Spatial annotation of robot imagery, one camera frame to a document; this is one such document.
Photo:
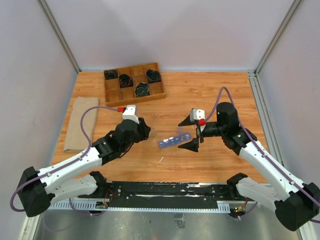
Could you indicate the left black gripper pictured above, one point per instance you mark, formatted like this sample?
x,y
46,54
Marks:
x,y
144,129

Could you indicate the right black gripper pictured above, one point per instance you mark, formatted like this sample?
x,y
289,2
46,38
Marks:
x,y
187,122

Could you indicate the blue weekly pill organizer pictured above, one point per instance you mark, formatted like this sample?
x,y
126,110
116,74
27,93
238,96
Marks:
x,y
181,137

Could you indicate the clear jar of yellow pills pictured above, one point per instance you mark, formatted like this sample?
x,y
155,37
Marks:
x,y
153,133

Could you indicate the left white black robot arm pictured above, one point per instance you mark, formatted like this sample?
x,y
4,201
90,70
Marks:
x,y
38,189

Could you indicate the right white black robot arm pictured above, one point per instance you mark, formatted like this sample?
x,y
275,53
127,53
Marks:
x,y
293,201

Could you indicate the wooden compartment tray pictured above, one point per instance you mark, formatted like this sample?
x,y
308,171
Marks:
x,y
133,84

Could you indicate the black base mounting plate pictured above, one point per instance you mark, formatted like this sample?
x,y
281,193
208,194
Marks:
x,y
163,195

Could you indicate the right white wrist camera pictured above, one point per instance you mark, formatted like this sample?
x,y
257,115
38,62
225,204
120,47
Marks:
x,y
196,115

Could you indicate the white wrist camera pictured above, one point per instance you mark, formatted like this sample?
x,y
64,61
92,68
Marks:
x,y
196,115
130,113

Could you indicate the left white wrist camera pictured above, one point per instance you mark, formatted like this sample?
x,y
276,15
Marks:
x,y
130,113

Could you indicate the grey slotted cable duct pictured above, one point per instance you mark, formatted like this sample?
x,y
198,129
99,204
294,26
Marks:
x,y
98,206

